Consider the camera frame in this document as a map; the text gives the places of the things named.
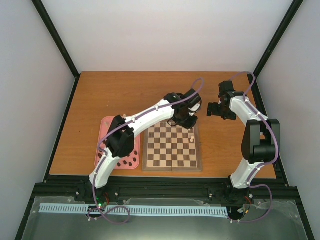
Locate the pink plastic tray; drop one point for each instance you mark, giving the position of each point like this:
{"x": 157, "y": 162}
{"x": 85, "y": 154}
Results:
{"x": 104, "y": 127}

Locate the light blue cable duct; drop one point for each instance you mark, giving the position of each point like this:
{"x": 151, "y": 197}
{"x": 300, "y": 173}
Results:
{"x": 136, "y": 210}

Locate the black aluminium frame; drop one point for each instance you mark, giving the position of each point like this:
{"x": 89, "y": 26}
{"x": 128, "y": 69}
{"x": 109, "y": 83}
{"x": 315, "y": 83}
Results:
{"x": 156, "y": 187}

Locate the wooden chess board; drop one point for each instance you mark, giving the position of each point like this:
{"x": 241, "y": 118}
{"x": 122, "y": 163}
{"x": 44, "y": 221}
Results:
{"x": 167, "y": 148}

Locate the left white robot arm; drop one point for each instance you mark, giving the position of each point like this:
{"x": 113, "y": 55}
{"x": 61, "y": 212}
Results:
{"x": 119, "y": 140}

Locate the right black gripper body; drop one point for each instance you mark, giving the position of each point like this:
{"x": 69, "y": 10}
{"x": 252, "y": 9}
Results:
{"x": 215, "y": 111}

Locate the white chess pawn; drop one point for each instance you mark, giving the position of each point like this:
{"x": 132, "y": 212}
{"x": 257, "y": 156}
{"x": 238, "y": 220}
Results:
{"x": 192, "y": 139}

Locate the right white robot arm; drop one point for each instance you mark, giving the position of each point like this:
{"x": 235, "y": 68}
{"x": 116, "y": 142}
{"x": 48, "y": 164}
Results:
{"x": 259, "y": 143}

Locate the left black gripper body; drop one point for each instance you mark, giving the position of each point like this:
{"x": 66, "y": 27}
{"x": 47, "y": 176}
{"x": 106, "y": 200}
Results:
{"x": 184, "y": 121}

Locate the transparent plastic sheet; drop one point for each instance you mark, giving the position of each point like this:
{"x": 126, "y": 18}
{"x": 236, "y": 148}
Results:
{"x": 282, "y": 223}

